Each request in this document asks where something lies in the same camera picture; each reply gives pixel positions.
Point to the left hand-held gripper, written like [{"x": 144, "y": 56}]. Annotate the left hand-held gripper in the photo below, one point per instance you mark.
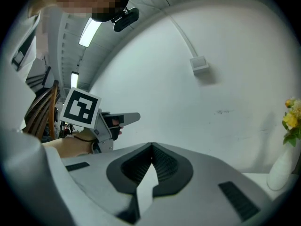
[{"x": 80, "y": 107}]

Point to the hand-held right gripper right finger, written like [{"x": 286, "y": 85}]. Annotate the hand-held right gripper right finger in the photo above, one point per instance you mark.
[{"x": 207, "y": 180}]

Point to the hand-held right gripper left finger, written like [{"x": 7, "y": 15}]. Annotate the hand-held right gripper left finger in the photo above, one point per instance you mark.
[{"x": 94, "y": 180}]

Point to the person's left forearm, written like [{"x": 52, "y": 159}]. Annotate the person's left forearm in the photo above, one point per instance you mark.
[{"x": 68, "y": 147}]

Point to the person's left hand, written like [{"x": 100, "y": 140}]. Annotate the person's left hand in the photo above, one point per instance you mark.
[{"x": 115, "y": 133}]

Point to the black wrist band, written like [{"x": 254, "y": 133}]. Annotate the black wrist band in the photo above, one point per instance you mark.
[{"x": 84, "y": 139}]

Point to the ceiling light panel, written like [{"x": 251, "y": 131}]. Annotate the ceiling light panel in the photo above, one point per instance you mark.
[
  {"x": 74, "y": 79},
  {"x": 90, "y": 32}
]

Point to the white vase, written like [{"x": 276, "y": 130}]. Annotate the white vase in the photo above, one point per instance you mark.
[{"x": 281, "y": 171}]

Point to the person's white shirt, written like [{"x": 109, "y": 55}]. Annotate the person's white shirt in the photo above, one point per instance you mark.
[{"x": 24, "y": 53}]

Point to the white wall junction box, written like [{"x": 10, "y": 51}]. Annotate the white wall junction box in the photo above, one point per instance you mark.
[{"x": 199, "y": 65}]

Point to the white wall conduit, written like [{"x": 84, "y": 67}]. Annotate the white wall conduit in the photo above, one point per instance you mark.
[{"x": 185, "y": 39}]

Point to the black head camera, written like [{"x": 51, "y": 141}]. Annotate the black head camera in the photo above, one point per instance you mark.
[{"x": 125, "y": 20}]

